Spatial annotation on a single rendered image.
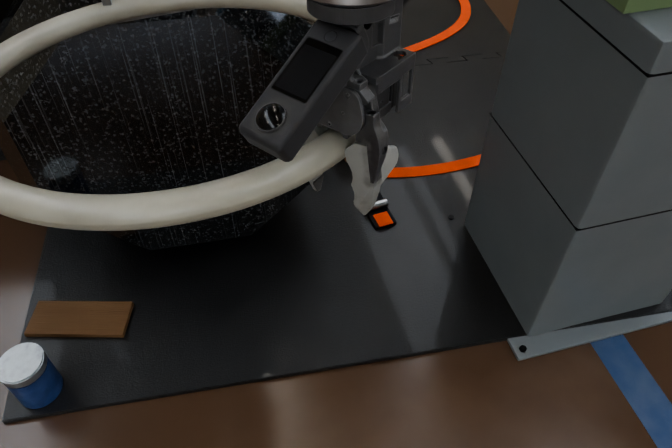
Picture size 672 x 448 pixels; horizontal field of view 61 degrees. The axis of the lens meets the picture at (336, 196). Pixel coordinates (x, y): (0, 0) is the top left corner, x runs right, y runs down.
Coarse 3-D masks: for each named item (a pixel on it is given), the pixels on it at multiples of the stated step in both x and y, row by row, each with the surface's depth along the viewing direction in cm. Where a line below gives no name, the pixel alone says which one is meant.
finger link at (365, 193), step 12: (360, 144) 50; (348, 156) 51; (360, 156) 50; (396, 156) 55; (360, 168) 51; (384, 168) 54; (360, 180) 52; (360, 192) 53; (372, 192) 52; (360, 204) 54; (372, 204) 54
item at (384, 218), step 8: (376, 200) 172; (384, 200) 172; (376, 208) 172; (384, 208) 173; (368, 216) 171; (376, 216) 170; (384, 216) 170; (392, 216) 171; (376, 224) 169; (384, 224) 168; (392, 224) 169
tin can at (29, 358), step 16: (16, 352) 126; (32, 352) 126; (0, 368) 123; (16, 368) 123; (32, 368) 123; (48, 368) 127; (16, 384) 121; (32, 384) 124; (48, 384) 128; (32, 400) 127; (48, 400) 130
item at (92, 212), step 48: (144, 0) 79; (192, 0) 80; (240, 0) 80; (288, 0) 77; (0, 48) 67; (336, 144) 51; (0, 192) 47; (48, 192) 46; (144, 192) 46; (192, 192) 46; (240, 192) 46
